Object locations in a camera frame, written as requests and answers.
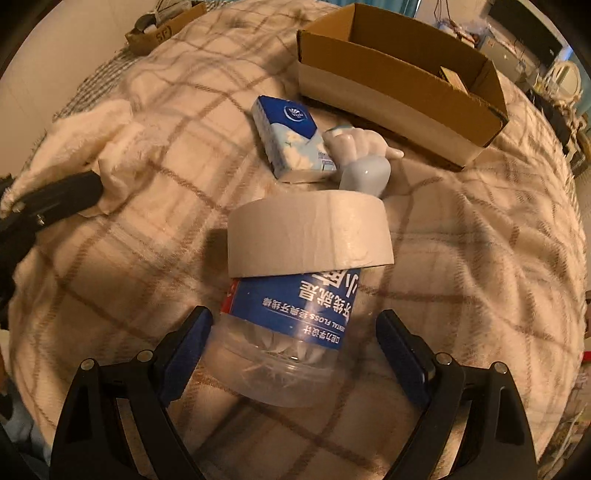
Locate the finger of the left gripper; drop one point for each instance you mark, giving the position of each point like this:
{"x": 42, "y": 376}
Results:
{"x": 54, "y": 202}

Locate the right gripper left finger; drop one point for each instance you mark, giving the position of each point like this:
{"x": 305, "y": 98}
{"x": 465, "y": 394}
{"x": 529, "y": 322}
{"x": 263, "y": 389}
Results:
{"x": 90, "y": 442}

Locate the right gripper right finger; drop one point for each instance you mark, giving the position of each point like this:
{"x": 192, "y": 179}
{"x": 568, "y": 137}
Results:
{"x": 497, "y": 442}

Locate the clear jar blue label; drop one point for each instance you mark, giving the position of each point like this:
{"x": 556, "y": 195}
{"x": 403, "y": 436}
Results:
{"x": 277, "y": 339}

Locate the beige tape roll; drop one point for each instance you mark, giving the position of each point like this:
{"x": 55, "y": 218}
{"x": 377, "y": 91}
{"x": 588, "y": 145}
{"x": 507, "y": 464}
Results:
{"x": 308, "y": 232}

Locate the blue tissue pack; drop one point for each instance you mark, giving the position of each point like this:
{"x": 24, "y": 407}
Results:
{"x": 292, "y": 141}

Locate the white hand-shaped figurine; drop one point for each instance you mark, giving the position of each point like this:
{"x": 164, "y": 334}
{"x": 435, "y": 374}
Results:
{"x": 363, "y": 158}

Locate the yellow brown product box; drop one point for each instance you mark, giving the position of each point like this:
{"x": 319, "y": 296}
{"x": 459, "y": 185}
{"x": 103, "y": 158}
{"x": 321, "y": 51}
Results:
{"x": 454, "y": 79}

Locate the grey checkered bed sheet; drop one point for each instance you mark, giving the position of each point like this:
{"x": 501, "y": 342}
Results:
{"x": 98, "y": 84}

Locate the beige plaid blanket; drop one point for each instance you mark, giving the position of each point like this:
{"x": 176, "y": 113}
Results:
{"x": 489, "y": 259}

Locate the small cardboard box with items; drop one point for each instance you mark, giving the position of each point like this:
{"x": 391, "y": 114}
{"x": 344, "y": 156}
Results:
{"x": 159, "y": 25}

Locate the oval vanity mirror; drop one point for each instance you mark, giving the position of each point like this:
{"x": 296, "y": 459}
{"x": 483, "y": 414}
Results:
{"x": 563, "y": 79}

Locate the large open cardboard box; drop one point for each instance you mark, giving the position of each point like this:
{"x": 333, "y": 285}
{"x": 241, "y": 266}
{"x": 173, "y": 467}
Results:
{"x": 384, "y": 67}

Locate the grey mini fridge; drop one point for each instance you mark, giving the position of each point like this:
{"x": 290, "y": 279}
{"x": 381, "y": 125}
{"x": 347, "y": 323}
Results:
{"x": 504, "y": 59}

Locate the black wall television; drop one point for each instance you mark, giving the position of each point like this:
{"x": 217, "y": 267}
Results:
{"x": 527, "y": 28}

